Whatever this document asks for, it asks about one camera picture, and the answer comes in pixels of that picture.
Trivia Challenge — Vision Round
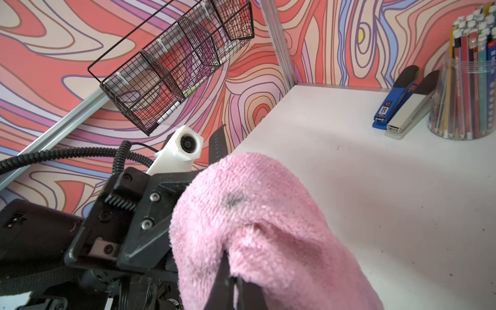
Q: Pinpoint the left wall wire basket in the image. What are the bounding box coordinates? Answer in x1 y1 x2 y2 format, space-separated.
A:
87 1 254 135

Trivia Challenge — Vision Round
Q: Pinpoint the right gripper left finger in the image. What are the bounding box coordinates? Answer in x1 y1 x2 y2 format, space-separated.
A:
204 251 235 310

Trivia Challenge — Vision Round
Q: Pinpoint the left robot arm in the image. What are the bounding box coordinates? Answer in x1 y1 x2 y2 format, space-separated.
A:
1 133 203 309

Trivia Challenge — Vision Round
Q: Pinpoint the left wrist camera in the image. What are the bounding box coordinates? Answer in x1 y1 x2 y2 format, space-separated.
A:
146 125 204 176

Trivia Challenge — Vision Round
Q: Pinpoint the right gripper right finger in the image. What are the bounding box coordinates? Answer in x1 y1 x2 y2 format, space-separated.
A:
236 278 268 310

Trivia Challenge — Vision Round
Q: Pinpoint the pink microfibre cloth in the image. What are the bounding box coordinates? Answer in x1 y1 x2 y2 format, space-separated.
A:
170 153 383 309

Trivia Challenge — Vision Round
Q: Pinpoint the blue marker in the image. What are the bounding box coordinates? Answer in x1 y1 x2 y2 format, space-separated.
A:
372 65 419 130

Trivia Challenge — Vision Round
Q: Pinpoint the pencil cup with pencils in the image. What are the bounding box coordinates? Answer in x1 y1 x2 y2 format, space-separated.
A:
428 1 495 141

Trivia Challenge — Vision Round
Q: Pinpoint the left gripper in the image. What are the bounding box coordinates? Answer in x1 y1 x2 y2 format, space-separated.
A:
64 167 199 282

